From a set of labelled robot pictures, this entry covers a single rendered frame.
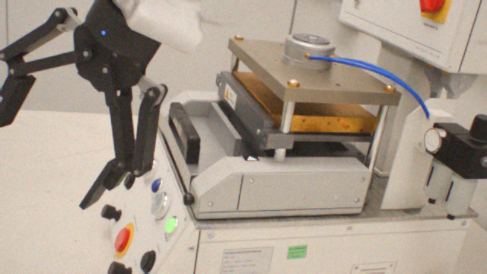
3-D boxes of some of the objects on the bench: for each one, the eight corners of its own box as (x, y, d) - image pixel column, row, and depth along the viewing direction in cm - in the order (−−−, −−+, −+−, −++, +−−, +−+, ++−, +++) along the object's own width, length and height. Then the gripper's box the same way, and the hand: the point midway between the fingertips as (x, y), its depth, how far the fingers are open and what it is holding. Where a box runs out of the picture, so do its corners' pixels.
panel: (108, 211, 100) (157, 130, 96) (123, 323, 74) (191, 219, 70) (98, 207, 99) (148, 125, 95) (110, 320, 73) (179, 214, 69)
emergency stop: (121, 243, 88) (132, 225, 88) (123, 258, 85) (135, 239, 84) (112, 241, 88) (124, 222, 87) (114, 255, 84) (126, 236, 83)
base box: (348, 201, 119) (367, 132, 113) (455, 317, 87) (488, 229, 80) (107, 208, 102) (112, 126, 95) (128, 355, 69) (137, 247, 63)
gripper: (247, 84, 53) (142, 223, 61) (66, -67, 55) (-12, 88, 63) (221, 97, 46) (107, 253, 55) (16, -76, 48) (-64, 100, 57)
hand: (48, 157), depth 59 cm, fingers open, 13 cm apart
